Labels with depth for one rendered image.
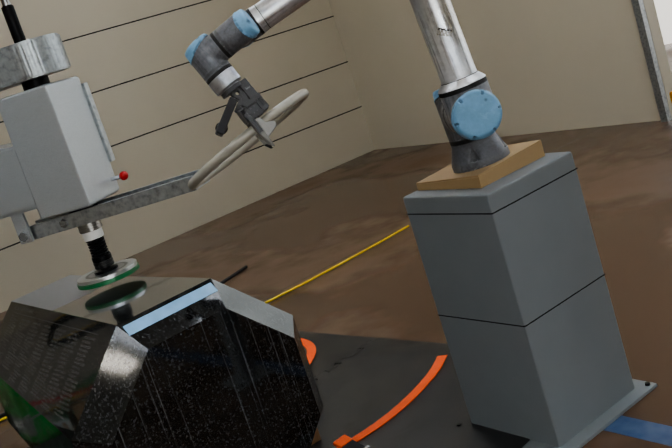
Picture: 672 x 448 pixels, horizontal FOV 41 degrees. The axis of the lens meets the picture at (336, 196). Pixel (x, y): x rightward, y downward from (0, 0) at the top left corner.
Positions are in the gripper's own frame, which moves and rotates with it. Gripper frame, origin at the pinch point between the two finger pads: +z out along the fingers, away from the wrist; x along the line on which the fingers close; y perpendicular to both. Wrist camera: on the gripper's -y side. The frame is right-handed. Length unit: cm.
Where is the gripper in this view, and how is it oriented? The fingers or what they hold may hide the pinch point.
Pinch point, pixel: (268, 145)
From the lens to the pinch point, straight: 267.1
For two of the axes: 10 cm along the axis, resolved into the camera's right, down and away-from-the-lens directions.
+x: -1.7, 0.7, 9.8
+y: 7.6, -6.3, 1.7
